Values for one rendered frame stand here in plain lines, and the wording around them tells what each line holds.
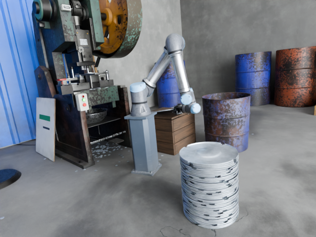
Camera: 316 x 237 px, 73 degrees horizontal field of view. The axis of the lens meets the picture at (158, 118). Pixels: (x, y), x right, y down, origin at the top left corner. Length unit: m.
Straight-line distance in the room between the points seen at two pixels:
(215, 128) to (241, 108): 0.27
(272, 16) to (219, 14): 1.03
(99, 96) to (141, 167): 0.77
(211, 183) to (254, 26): 3.90
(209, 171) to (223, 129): 0.91
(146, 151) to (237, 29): 3.66
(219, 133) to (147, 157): 0.67
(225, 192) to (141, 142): 0.73
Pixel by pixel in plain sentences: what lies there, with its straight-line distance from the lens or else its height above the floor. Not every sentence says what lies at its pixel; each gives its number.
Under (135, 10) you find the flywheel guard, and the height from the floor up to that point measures 1.30.
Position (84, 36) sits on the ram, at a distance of 2.18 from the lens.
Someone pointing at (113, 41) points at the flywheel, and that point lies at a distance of 2.41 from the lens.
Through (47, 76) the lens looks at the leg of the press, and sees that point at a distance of 2.34.
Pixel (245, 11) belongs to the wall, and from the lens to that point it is 4.76.
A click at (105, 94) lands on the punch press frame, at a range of 2.05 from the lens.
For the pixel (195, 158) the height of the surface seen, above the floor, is 0.33.
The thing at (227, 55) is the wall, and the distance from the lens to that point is 4.81.
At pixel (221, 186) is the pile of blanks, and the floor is 0.22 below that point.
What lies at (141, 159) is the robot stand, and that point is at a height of 0.12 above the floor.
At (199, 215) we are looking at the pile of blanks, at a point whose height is 0.06.
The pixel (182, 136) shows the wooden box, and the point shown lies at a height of 0.14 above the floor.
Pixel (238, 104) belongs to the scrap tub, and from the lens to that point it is 1.84.
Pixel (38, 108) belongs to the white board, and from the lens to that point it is 2.59.
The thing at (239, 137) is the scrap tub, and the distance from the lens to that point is 1.94.
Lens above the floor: 0.77
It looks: 13 degrees down
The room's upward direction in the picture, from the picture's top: 5 degrees counter-clockwise
